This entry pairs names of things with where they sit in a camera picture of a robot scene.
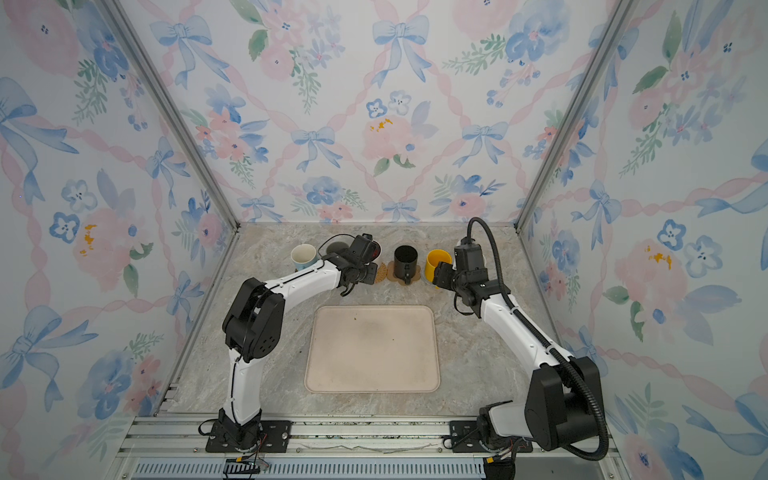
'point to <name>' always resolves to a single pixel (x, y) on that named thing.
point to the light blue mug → (303, 256)
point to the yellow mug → (433, 258)
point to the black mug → (405, 262)
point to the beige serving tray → (373, 349)
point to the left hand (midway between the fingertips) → (370, 267)
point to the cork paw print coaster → (390, 271)
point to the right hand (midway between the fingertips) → (444, 269)
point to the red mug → (376, 251)
